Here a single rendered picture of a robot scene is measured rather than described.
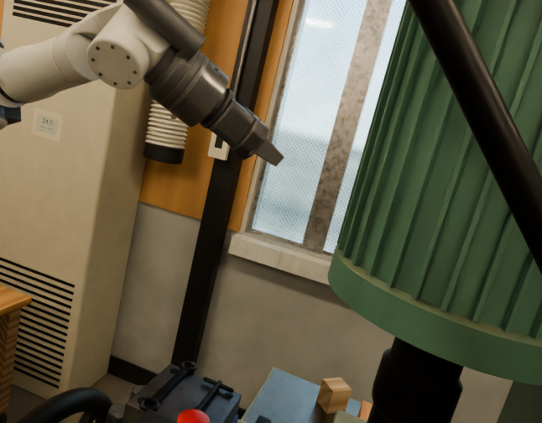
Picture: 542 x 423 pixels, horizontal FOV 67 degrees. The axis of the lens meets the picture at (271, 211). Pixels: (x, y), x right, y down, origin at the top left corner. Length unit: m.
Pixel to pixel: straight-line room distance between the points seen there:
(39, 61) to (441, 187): 0.53
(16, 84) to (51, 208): 1.14
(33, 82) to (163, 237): 1.29
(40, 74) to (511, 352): 0.59
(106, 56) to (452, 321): 0.44
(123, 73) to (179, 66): 0.07
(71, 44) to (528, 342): 0.57
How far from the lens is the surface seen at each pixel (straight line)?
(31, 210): 1.84
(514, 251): 0.24
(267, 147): 0.62
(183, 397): 0.49
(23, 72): 0.66
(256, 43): 1.62
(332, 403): 0.70
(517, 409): 0.42
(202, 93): 0.55
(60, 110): 1.72
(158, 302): 1.95
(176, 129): 1.60
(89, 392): 0.59
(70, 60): 0.60
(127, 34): 0.53
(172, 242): 1.84
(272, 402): 0.69
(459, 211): 0.24
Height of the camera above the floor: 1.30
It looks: 11 degrees down
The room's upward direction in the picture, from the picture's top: 14 degrees clockwise
